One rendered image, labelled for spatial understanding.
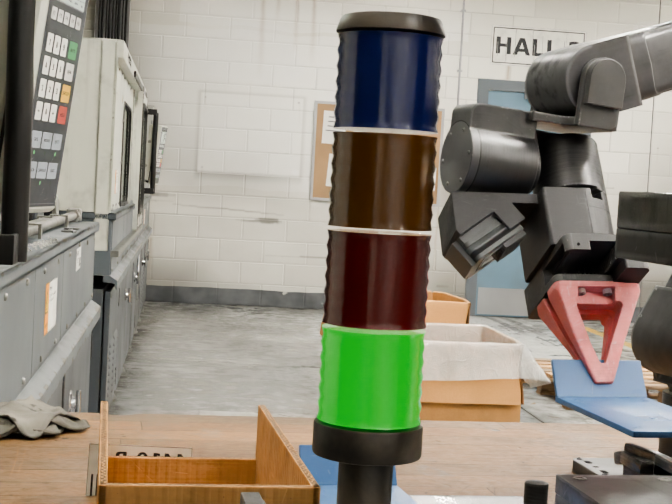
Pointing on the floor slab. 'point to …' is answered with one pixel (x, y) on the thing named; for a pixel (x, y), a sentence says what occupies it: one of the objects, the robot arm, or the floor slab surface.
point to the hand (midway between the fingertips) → (600, 374)
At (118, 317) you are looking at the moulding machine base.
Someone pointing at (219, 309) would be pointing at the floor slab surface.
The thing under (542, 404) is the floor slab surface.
